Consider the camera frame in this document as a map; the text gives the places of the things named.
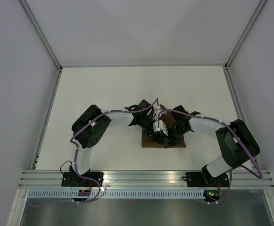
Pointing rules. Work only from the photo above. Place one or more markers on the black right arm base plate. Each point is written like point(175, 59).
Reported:
point(197, 179)

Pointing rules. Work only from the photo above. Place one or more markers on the brown cloth napkin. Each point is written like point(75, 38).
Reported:
point(170, 119)

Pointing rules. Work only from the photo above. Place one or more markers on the right side aluminium rail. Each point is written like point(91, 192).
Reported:
point(238, 109)

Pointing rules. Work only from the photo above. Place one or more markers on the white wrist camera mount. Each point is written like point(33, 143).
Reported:
point(160, 127)
point(159, 110)

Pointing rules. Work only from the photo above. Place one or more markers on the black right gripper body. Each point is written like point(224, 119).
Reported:
point(174, 132)

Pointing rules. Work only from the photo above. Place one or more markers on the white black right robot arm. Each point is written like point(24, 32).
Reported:
point(236, 143)

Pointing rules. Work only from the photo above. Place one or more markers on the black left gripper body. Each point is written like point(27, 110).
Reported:
point(147, 125)

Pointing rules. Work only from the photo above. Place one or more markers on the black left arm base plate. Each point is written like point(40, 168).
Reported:
point(71, 179)

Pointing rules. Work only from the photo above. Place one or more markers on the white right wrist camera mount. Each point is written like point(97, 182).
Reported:
point(160, 127)

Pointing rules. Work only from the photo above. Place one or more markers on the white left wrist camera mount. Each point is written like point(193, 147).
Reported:
point(159, 110)

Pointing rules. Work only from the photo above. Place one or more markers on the aluminium rail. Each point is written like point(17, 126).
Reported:
point(238, 109)
point(45, 120)
point(139, 179)

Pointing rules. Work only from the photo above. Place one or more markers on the grey aluminium frame post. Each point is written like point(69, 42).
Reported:
point(33, 20)

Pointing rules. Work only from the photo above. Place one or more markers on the right rear aluminium frame post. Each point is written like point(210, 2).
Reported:
point(254, 17)

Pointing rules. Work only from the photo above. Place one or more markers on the white slotted cable duct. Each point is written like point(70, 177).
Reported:
point(120, 194)

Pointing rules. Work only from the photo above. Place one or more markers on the left side aluminium rail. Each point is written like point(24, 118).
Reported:
point(45, 120)

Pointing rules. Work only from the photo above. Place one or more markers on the aluminium front rail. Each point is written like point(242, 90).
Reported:
point(139, 179)

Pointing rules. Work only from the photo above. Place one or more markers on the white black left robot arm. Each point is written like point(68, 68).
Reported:
point(90, 127)

